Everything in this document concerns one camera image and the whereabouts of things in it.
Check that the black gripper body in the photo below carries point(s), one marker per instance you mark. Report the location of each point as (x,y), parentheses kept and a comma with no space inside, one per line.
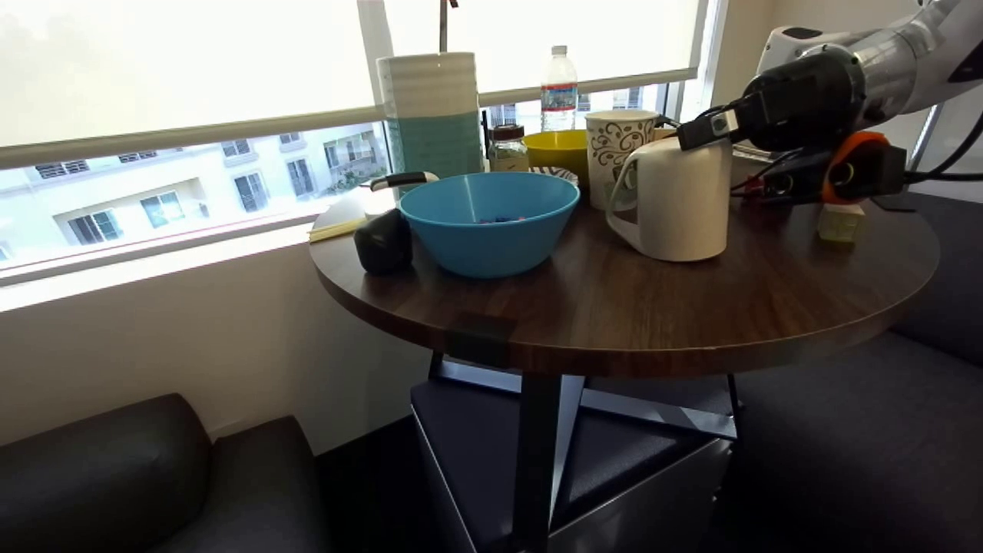
(810,95)

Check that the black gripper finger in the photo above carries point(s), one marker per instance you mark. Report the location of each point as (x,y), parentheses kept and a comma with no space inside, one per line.
(710,127)

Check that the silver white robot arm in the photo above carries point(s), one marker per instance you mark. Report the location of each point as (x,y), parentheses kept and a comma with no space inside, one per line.
(915,50)

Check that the white patterned cup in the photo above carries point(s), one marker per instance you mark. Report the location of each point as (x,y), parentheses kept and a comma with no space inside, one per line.
(616,149)

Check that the cream letter cube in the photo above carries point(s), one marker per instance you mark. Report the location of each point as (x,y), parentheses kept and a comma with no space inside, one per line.
(839,222)

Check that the yellow bowl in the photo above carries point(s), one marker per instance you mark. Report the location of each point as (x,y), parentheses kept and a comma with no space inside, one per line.
(557,149)

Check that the clear plastic water bottle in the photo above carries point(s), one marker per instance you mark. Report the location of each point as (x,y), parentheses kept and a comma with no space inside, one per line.
(557,93)

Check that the small glass jar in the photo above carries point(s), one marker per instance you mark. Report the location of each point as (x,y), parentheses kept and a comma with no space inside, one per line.
(507,151)

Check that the blue plastic bowl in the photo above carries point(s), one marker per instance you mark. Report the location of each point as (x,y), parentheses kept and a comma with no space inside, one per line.
(488,226)

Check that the white and teal stacked container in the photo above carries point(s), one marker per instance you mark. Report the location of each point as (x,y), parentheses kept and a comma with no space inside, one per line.
(432,111)

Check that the dark round avocado-like object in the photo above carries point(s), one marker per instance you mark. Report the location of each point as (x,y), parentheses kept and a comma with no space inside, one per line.
(385,247)

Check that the black upholstered bench seat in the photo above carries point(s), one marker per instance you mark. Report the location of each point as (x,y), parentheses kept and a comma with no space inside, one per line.
(878,439)

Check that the yellow flat pad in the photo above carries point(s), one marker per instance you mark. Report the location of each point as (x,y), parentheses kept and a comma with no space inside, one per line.
(340,228)

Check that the white building outside window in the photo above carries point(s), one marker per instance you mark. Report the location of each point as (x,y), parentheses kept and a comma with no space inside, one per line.
(103,211)

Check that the black leather sofa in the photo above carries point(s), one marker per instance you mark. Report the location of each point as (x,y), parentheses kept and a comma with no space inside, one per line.
(110,480)

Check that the orange and black wrist camera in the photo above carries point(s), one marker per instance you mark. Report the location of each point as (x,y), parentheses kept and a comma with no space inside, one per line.
(854,169)

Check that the black table pedestal leg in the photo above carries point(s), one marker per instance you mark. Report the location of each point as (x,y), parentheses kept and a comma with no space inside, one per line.
(537,461)

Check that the white window frame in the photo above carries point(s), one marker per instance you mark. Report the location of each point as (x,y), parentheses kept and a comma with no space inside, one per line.
(203,132)

